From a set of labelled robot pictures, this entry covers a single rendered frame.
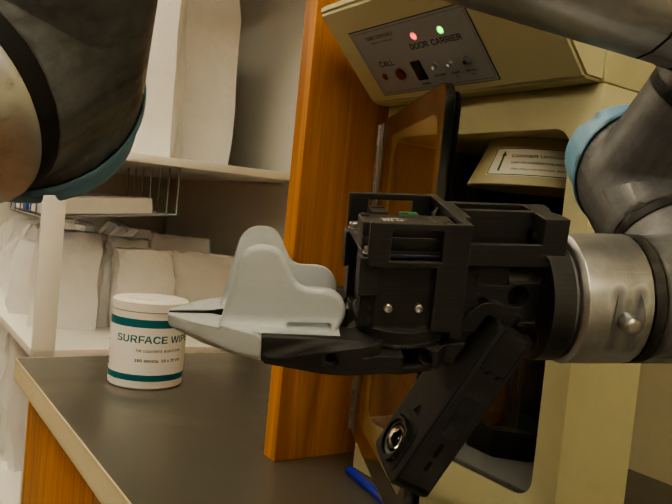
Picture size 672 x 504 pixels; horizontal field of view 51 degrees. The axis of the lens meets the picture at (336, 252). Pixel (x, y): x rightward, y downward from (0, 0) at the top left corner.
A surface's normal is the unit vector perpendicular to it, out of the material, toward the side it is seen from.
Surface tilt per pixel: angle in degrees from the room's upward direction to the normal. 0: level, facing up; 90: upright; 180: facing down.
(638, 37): 156
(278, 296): 104
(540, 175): 66
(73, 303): 98
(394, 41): 135
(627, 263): 51
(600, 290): 77
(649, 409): 90
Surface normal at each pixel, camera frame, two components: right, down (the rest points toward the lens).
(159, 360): 0.50, 0.10
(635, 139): -0.90, 0.00
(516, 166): -0.55, -0.42
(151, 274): 0.30, 0.11
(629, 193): -0.74, -0.43
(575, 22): -0.10, 0.93
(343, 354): 0.05, 0.29
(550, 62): -0.66, 0.66
